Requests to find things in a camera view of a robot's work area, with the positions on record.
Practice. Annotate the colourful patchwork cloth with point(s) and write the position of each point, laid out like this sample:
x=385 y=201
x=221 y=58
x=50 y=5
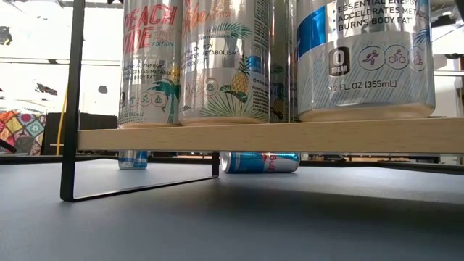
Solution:
x=25 y=127

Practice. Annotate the Celsius Arctic Vibe can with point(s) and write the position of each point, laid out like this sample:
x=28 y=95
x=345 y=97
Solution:
x=366 y=72

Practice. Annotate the black low cabinet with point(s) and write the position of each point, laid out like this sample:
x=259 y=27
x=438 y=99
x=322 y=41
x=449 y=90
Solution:
x=49 y=127

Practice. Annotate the Celsius Peach Vibe can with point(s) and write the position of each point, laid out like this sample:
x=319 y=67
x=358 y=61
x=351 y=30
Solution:
x=150 y=72

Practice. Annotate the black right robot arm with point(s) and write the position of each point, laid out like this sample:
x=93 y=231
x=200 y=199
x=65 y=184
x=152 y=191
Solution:
x=461 y=9

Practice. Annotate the wooden shelf with black frame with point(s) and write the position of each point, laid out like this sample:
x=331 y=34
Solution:
x=275 y=136

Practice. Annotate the black ceiling-hung camera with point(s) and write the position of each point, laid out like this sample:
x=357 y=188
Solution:
x=5 y=36
x=102 y=88

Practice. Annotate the long ceiling light strip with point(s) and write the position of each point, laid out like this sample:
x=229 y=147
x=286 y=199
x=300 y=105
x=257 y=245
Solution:
x=449 y=73
x=98 y=62

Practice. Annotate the blue silver Red Bull can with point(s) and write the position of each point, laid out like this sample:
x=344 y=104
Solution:
x=253 y=163
x=132 y=160

